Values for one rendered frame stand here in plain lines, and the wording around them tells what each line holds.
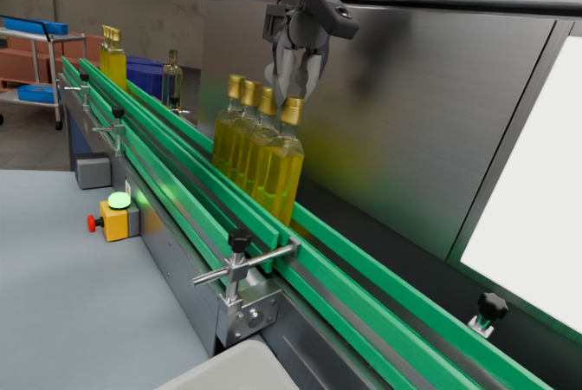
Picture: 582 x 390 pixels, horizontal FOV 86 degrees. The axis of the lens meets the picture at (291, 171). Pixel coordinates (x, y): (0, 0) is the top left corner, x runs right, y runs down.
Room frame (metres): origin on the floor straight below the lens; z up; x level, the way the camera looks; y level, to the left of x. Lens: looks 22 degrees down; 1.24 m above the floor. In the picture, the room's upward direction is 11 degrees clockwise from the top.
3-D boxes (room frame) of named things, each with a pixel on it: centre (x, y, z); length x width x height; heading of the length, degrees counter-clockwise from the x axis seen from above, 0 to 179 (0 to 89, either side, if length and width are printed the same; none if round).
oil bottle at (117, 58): (1.34, 0.81, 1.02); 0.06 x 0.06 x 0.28; 44
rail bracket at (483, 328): (0.32, -0.28, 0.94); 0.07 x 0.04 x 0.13; 134
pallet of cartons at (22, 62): (4.45, 3.50, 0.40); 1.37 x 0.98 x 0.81; 114
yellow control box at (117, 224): (0.61, 0.38, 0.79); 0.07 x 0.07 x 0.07; 44
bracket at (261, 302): (0.37, 0.02, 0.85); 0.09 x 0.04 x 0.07; 134
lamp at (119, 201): (0.62, 0.38, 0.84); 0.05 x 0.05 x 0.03
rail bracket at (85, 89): (1.08, 0.80, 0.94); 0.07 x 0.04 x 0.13; 134
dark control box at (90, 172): (0.81, 0.57, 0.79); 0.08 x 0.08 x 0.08; 44
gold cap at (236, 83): (0.65, 0.14, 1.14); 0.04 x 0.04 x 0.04
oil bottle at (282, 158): (0.52, 0.02, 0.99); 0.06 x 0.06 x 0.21; 43
